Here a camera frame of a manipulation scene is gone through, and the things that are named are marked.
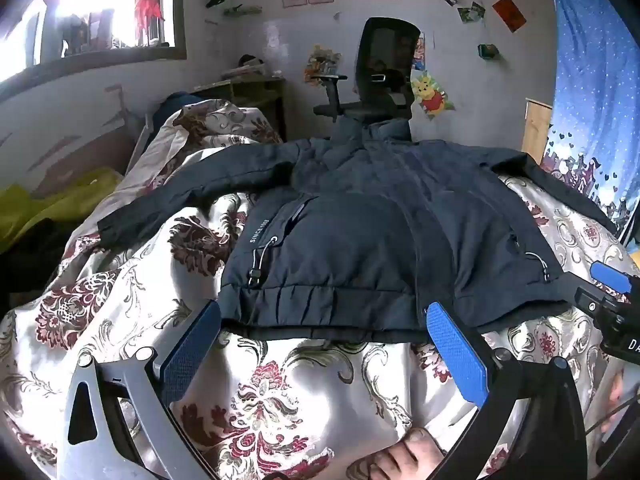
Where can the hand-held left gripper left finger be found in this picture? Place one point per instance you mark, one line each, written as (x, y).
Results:
(192, 350)

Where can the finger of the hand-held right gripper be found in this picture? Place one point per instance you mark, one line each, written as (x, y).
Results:
(582, 287)
(610, 276)

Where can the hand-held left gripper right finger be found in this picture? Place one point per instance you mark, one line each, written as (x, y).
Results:
(455, 355)

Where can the dark navy padded jacket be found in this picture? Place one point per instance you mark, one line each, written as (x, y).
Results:
(375, 220)

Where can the floral bed blanket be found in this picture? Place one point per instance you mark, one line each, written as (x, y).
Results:
(270, 400)

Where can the person's bare foot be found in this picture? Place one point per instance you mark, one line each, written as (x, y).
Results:
(400, 457)

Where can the blue starry printed curtain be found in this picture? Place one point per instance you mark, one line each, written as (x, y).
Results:
(595, 85)

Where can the yellow-green cloth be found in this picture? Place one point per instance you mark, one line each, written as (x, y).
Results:
(45, 205)

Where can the yellow bear poster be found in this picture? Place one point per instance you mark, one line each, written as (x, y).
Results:
(432, 95)

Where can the dark blue cloth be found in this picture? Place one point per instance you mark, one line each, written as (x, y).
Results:
(172, 105)

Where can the small green hanging box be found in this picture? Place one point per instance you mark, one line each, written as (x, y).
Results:
(488, 51)

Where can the wooden desk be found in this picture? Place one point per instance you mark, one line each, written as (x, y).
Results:
(255, 91)

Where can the red envelope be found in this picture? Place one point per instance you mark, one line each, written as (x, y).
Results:
(510, 14)

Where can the cartoon figures poster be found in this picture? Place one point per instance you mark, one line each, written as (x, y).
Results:
(419, 55)

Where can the clutter pile on desk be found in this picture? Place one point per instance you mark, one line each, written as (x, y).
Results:
(247, 67)

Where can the green photo print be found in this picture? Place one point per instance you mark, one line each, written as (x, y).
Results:
(472, 12)

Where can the black mesh office chair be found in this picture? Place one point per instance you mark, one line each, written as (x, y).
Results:
(385, 50)

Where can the colourful cartoon sticker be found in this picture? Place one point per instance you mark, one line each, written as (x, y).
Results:
(320, 62)

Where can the green wall ornament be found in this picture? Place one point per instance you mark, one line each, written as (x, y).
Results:
(242, 10)

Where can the window with brown frame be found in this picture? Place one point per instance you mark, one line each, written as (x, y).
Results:
(100, 10)

